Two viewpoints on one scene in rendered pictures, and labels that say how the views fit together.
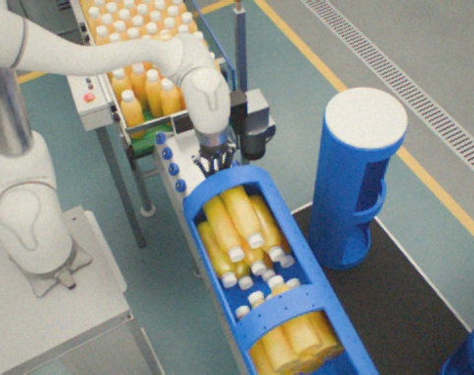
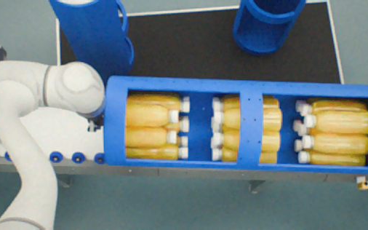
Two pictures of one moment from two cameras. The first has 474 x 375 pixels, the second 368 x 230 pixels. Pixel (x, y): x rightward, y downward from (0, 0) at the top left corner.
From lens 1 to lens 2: 0.73 m
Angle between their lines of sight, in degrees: 34
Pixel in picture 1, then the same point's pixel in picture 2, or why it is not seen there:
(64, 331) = not seen: outside the picture
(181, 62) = (32, 92)
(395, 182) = not seen: outside the picture
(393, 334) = (198, 60)
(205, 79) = (80, 78)
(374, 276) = (149, 46)
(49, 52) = (48, 208)
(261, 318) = (251, 141)
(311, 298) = (253, 98)
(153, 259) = not seen: hidden behind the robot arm
